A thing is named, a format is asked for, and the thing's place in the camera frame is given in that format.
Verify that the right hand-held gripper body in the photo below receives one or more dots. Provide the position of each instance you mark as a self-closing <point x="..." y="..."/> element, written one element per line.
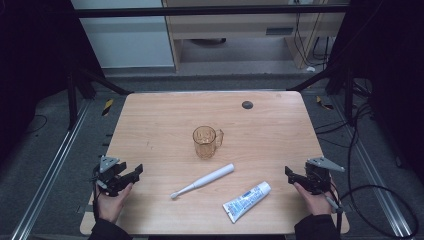
<point x="318" y="176"/>

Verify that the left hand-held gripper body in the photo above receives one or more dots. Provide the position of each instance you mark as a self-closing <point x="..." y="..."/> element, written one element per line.
<point x="107" y="173"/>

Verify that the white blue toothpaste tube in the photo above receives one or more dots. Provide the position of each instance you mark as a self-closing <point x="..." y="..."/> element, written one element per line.
<point x="245" y="201"/>

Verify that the white electric toothbrush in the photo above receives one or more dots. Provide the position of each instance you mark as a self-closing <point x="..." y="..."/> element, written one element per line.
<point x="208" y="179"/>

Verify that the amber transparent cup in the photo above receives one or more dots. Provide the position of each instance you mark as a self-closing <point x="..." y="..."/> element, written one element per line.
<point x="204" y="146"/>

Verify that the person's right hand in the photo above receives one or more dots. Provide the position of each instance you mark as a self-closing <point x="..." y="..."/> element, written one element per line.
<point x="316" y="203"/>

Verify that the person's left hand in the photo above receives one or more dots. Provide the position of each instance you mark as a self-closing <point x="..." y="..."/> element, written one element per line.
<point x="110" y="205"/>

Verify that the yellow black floor tape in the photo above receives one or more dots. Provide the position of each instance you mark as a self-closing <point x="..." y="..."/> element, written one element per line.
<point x="324" y="104"/>
<point x="107" y="107"/>

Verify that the black metal stand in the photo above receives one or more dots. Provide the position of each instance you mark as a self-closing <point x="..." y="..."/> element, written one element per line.
<point x="348" y="96"/>
<point x="71" y="100"/>

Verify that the dark round table grommet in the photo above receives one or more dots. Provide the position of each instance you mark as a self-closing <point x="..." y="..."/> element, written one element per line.
<point x="247" y="105"/>

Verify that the white cabinet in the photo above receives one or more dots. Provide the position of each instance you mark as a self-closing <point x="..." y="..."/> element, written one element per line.
<point x="126" y="40"/>

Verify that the dark curtain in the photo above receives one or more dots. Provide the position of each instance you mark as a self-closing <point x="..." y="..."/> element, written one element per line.
<point x="393" y="66"/>
<point x="33" y="66"/>

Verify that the aluminium floor rail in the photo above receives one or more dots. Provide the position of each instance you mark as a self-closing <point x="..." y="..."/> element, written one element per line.
<point x="50" y="173"/>
<point x="373" y="173"/>

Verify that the black horizontal frame bar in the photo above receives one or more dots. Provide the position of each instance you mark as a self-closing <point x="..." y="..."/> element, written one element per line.
<point x="200" y="11"/>

